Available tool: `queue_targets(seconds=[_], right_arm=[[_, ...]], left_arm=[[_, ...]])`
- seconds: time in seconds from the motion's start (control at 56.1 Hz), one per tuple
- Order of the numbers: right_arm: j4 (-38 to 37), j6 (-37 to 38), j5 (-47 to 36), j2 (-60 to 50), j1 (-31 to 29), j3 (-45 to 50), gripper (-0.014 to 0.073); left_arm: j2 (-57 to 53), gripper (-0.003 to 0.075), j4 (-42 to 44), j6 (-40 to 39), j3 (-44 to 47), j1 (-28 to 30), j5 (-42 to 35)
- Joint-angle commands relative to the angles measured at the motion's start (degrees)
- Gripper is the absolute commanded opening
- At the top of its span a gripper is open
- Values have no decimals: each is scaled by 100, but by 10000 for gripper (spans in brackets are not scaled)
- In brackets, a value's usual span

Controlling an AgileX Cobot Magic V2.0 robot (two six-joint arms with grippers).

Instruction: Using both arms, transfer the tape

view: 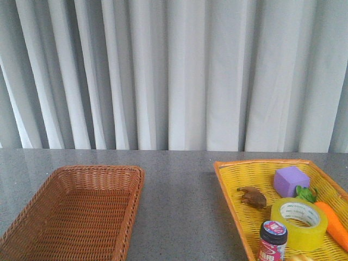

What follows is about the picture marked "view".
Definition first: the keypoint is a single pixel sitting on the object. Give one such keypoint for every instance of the yellow tape roll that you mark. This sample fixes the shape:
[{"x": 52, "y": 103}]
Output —
[{"x": 306, "y": 223}]

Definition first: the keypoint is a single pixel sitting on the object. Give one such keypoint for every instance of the orange toy carrot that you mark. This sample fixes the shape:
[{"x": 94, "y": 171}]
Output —
[{"x": 335, "y": 227}]

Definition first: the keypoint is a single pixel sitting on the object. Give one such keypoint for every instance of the brown wicker basket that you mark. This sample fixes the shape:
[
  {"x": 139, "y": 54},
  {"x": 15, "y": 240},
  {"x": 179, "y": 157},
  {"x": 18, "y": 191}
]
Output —
[{"x": 81, "y": 212}]

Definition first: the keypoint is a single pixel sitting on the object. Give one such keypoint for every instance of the toy croissant bread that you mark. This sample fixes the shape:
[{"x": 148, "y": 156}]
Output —
[{"x": 299, "y": 257}]

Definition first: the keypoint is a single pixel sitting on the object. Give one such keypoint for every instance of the white pleated curtain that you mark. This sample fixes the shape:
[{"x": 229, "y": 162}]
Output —
[{"x": 253, "y": 76}]

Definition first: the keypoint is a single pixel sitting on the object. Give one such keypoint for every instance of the brown toy animal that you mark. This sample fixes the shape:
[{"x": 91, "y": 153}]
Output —
[{"x": 253, "y": 197}]

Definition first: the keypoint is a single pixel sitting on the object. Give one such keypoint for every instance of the small labelled drink bottle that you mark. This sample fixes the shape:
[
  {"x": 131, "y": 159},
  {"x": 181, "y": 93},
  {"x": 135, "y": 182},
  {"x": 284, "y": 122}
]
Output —
[{"x": 273, "y": 241}]

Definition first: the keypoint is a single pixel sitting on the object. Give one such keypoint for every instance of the purple foam cube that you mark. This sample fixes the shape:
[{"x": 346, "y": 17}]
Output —
[{"x": 287, "y": 179}]

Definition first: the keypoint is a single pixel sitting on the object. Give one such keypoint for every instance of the yellow woven basket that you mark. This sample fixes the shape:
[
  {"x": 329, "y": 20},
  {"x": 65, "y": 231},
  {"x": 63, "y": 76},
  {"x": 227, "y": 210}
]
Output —
[{"x": 259, "y": 173}]

